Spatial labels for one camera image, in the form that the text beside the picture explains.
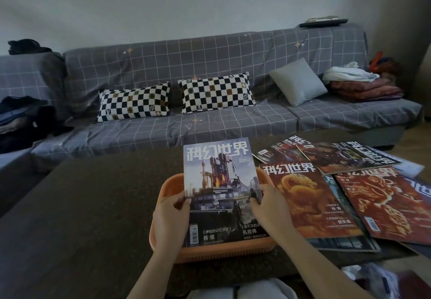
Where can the person's right hand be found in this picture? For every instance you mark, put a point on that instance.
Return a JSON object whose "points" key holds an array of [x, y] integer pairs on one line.
{"points": [[274, 216]]}

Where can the person's left hand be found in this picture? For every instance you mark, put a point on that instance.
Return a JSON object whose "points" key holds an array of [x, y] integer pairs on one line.
{"points": [[171, 224]]}

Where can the golden dragon cover magazine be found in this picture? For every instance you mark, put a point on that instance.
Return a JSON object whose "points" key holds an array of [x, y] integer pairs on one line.
{"points": [[309, 194]]}

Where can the orange plastic basket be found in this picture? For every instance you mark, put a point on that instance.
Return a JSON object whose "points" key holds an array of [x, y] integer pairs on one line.
{"points": [[219, 254]]}

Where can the grey industrial tower cover magazine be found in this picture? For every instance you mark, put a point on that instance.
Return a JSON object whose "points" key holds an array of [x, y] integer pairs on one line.
{"points": [[219, 181]]}

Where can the teal mech cover magazine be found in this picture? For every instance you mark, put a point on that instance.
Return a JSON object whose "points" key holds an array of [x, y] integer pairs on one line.
{"points": [[350, 244]]}

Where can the pile of assorted magazines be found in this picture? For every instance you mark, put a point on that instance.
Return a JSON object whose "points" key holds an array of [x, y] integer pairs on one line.
{"points": [[336, 157]]}

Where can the person's right forearm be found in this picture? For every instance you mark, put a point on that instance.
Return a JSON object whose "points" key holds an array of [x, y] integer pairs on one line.
{"points": [[323, 268]]}

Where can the person's light trousers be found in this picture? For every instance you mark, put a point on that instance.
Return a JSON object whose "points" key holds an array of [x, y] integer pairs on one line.
{"points": [[262, 290]]}

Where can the crumpled clear plastic bags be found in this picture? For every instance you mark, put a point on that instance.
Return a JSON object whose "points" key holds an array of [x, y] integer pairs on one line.
{"points": [[373, 280]]}

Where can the black white checkered pillow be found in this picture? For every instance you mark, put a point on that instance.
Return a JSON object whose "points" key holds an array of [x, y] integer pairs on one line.
{"points": [[133, 102], [217, 93]]}

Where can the plain grey cushion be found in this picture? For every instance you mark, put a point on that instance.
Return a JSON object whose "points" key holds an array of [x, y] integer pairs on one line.
{"points": [[298, 81]]}

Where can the dark red floor item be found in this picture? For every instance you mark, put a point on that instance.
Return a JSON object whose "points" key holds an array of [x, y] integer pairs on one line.
{"points": [[414, 285]]}

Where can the dark red folded blanket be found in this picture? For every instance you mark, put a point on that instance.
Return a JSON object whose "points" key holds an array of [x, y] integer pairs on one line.
{"points": [[367, 90]]}

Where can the white folded cloth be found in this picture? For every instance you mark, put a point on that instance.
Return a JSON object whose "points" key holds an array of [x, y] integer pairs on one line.
{"points": [[350, 73]]}

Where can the grey plaid covered sofa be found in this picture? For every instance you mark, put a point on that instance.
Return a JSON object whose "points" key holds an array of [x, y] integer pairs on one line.
{"points": [[202, 59]]}

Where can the heap of dark clothes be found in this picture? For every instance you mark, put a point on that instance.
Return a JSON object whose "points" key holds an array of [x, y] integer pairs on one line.
{"points": [[27, 123]]}

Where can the orange red fabric item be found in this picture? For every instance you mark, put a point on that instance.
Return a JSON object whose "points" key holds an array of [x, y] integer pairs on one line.
{"points": [[384, 64]]}

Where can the black flat tray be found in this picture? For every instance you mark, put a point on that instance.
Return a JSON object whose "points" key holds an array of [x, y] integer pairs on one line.
{"points": [[323, 22]]}

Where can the small black garment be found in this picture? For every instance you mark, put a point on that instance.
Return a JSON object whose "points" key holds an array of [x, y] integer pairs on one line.
{"points": [[28, 46]]}

